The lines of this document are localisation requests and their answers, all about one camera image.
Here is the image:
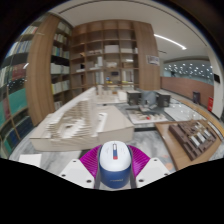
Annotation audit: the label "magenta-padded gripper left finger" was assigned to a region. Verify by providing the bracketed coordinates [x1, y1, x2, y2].
[59, 144, 103, 189]

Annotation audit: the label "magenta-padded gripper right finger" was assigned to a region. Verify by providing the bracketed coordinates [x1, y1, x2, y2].
[128, 144, 172, 188]

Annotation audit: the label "white and blue computer mouse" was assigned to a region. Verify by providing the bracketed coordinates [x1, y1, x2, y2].
[98, 140, 133, 190]

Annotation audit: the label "pale blue printed mouse pad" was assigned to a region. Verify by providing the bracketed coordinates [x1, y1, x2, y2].
[156, 149, 178, 174]

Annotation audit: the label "large white architectural model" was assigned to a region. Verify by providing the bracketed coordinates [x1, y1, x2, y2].
[29, 87, 135, 153]

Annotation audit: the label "white paper sheet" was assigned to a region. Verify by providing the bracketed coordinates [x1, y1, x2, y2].
[18, 153, 43, 168]

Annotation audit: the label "brown model on wooden board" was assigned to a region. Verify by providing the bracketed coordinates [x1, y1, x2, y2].
[154, 119, 223, 171]

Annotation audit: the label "flat white architectural model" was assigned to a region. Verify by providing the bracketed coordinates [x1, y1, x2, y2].
[126, 106, 169, 126]

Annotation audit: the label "dark grey building models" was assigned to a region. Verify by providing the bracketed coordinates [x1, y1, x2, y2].
[126, 89, 172, 108]

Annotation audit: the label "red standing sign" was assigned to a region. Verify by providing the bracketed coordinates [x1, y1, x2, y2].
[207, 96, 214, 113]

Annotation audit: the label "glass-front bookcase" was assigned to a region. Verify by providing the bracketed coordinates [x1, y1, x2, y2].
[0, 24, 38, 158]

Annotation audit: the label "wooden shelf unit with books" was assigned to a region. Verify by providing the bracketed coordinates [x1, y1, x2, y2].
[49, 21, 73, 111]

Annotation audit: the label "group of small ceiling lights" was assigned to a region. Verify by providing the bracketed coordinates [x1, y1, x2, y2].
[164, 61, 213, 79]

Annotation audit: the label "wooden display shelf unit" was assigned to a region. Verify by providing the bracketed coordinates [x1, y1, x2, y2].
[69, 19, 140, 99]

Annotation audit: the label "long ceiling light strip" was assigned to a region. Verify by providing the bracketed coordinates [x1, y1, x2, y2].
[153, 33, 188, 51]

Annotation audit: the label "white wall poster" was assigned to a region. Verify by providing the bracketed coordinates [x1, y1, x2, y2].
[145, 54, 161, 66]

